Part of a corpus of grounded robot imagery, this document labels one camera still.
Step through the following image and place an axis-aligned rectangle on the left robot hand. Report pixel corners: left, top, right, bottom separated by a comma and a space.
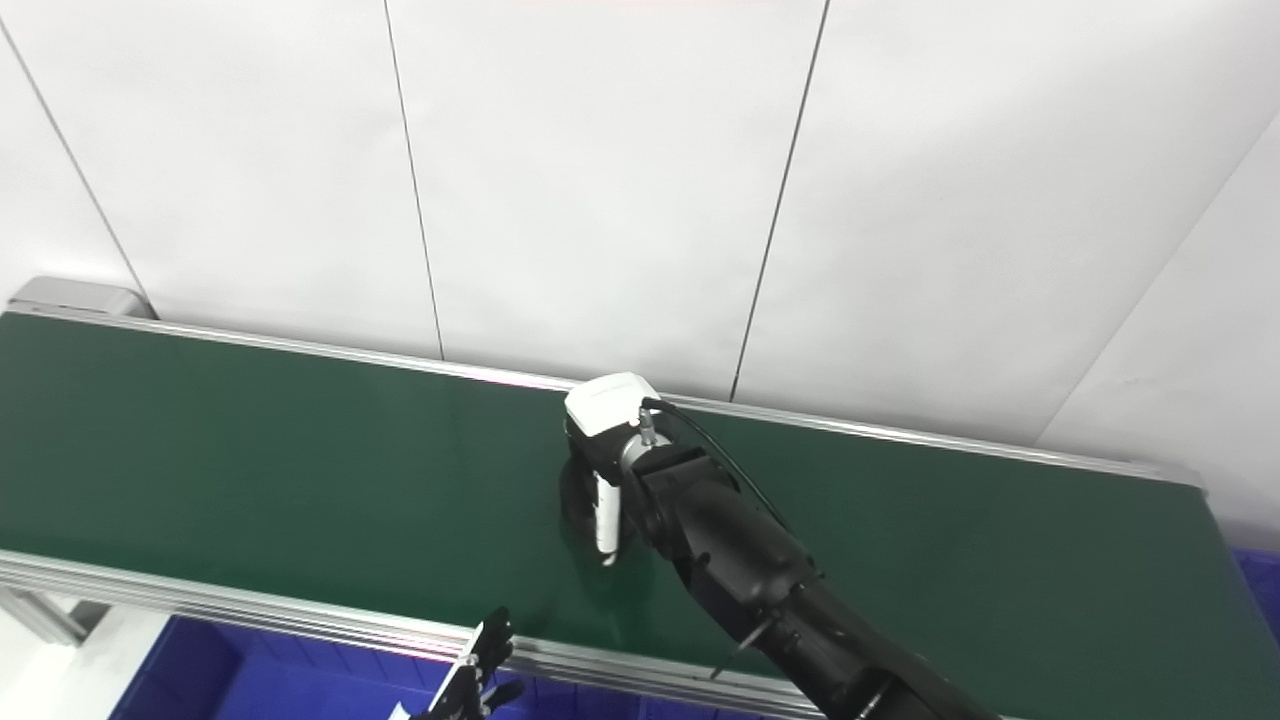
409, 606, 524, 720

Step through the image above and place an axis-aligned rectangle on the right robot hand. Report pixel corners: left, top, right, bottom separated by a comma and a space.
562, 371, 663, 569

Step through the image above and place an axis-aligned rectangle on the blue plastic bin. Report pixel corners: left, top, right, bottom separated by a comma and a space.
1230, 547, 1280, 646
108, 614, 701, 720

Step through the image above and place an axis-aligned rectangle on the green conveyor belt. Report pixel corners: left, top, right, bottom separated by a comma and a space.
0, 299, 1207, 720
0, 312, 1280, 720

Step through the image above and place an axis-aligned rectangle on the grey conveyor end cap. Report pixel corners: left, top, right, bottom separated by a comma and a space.
7, 276, 158, 322

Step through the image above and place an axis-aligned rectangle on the aluminium profile leg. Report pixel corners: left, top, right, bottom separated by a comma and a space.
0, 586, 113, 648

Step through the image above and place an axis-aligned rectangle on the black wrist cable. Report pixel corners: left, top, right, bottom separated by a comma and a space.
641, 397, 803, 546

